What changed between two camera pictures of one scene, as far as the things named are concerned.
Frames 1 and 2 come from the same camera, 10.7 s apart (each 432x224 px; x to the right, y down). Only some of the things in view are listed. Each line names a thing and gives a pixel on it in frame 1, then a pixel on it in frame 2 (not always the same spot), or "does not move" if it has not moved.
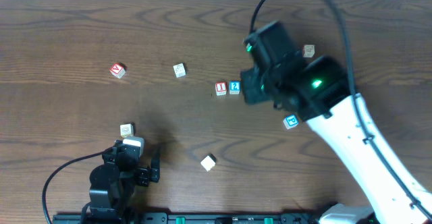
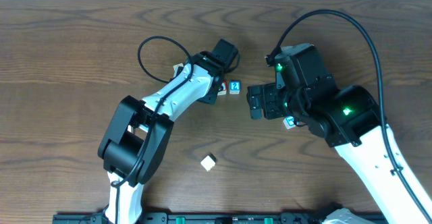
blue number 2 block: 235,87 does not move
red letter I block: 221,88 does not move
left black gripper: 145,175 → 212,98
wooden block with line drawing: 179,70 does not move
